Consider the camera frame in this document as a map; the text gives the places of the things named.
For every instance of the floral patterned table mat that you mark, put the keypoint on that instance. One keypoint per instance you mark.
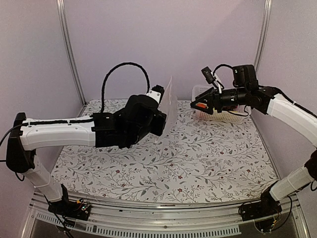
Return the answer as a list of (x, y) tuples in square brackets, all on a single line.
[(199, 161)]

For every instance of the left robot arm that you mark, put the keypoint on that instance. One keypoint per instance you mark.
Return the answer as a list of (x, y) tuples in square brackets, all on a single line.
[(27, 135)]

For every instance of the white plastic basket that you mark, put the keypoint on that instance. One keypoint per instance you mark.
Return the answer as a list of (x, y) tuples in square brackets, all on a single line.
[(238, 113)]

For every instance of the left aluminium frame post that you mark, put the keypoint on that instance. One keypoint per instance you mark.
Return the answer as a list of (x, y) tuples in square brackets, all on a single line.
[(69, 51)]

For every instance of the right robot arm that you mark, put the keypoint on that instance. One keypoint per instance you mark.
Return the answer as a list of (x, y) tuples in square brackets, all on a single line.
[(269, 101)]

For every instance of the clear zip top bag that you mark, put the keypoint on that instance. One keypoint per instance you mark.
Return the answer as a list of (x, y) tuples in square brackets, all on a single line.
[(168, 106)]

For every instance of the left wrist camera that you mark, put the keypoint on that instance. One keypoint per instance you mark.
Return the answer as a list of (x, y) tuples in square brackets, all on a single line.
[(156, 93)]

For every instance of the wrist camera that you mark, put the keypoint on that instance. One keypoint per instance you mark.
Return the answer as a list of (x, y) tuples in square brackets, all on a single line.
[(211, 78), (156, 93)]

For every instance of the orange toy pumpkin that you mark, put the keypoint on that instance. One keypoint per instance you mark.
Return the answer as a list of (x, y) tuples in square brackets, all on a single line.
[(200, 105)]

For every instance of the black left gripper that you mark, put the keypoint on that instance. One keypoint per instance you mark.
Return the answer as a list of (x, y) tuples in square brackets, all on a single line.
[(158, 129)]

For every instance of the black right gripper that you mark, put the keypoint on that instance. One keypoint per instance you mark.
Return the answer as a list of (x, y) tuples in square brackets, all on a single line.
[(217, 103)]

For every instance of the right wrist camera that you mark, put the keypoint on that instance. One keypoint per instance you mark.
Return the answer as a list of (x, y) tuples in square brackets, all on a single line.
[(211, 78)]

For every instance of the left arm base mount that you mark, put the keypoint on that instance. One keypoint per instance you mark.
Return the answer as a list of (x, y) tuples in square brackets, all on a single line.
[(79, 209)]

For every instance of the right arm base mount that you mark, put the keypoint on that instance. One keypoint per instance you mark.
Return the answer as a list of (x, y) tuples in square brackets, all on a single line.
[(267, 206)]

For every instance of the right aluminium frame post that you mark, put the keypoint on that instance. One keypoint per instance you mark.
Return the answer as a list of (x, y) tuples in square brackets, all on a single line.
[(263, 33)]

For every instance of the aluminium frame post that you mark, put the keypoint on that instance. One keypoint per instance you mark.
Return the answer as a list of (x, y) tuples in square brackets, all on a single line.
[(69, 51), (263, 33)]

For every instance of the aluminium front rail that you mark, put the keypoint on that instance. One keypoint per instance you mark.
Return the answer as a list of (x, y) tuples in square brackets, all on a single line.
[(116, 218)]

